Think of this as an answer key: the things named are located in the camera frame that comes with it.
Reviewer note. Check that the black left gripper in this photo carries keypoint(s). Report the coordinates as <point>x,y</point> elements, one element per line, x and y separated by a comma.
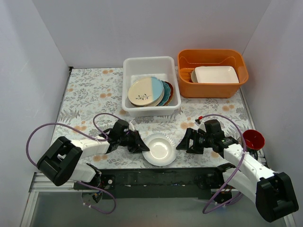
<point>132,141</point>

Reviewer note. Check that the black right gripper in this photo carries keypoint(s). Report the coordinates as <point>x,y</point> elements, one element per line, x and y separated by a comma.
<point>193,141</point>

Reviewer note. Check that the white deep paper plate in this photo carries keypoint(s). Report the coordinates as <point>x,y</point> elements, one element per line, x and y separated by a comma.
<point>162,149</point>

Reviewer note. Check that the teal scalloped plate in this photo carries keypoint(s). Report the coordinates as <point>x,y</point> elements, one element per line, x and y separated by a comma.
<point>166,93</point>

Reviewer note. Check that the red round plate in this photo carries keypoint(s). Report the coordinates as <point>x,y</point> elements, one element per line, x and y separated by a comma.
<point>171,94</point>

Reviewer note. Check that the cream and blue plate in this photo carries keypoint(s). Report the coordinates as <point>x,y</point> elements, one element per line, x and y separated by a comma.
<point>147,91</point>

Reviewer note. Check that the cream plate with leaf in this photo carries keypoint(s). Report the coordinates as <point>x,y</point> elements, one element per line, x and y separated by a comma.
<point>155,103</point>

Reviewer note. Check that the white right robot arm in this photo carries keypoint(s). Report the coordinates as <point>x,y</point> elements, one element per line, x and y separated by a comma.
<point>272,192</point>

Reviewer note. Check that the white plastic bin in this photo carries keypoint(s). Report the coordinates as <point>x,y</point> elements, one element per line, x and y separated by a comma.
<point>162,68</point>

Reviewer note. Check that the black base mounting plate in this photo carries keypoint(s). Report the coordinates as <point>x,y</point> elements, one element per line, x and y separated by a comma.
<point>195,182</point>

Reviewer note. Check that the round cream dish in basket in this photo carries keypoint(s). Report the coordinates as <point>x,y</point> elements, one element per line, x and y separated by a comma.
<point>193,77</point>

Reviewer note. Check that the white rectangular dish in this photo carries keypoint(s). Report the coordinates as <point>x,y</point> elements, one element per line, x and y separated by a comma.
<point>215,75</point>

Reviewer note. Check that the floral table mat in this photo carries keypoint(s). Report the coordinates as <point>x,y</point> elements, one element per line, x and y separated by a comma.
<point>93,102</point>

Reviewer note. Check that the red bowl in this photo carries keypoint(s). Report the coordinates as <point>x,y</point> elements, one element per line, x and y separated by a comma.
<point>254,141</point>

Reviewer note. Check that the orange plastic basket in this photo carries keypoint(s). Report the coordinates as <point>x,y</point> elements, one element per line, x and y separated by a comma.
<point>190,59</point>

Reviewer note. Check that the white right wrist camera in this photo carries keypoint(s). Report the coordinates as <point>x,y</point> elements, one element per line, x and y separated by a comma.
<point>199,123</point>

